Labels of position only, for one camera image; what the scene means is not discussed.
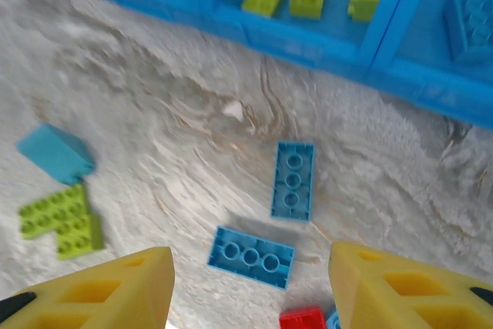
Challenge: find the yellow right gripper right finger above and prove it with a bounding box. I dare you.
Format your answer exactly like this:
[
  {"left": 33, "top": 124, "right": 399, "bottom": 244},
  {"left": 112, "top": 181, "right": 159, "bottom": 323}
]
[{"left": 329, "top": 241, "right": 493, "bottom": 329}]

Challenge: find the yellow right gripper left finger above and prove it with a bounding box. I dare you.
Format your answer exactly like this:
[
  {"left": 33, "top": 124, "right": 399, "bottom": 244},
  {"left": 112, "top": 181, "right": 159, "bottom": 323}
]
[{"left": 0, "top": 246, "right": 176, "bottom": 329}]

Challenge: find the red square lego brick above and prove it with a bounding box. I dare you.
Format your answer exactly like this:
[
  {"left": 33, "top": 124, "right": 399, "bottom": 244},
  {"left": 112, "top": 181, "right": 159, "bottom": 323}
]
[{"left": 278, "top": 305, "right": 329, "bottom": 329}]

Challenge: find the blue long lego brick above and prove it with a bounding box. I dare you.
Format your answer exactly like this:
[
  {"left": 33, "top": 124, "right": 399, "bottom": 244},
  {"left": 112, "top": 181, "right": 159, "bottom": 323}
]
[
  {"left": 445, "top": 0, "right": 493, "bottom": 62},
  {"left": 270, "top": 140, "right": 315, "bottom": 223},
  {"left": 206, "top": 225, "right": 296, "bottom": 291}
]

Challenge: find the small blue lego piece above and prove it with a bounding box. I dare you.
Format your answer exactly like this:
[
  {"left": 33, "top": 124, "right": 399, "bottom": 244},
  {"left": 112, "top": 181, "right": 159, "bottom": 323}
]
[{"left": 326, "top": 307, "right": 342, "bottom": 329}]

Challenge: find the green L-shaped lego plate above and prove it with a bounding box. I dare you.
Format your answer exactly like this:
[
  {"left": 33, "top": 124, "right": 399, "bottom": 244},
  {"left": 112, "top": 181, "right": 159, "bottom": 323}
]
[{"left": 18, "top": 183, "right": 105, "bottom": 261}]

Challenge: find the turquoise lego brick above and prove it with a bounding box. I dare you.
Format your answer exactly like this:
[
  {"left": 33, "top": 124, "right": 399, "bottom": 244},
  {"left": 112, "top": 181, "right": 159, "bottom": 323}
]
[{"left": 15, "top": 123, "right": 96, "bottom": 186}]

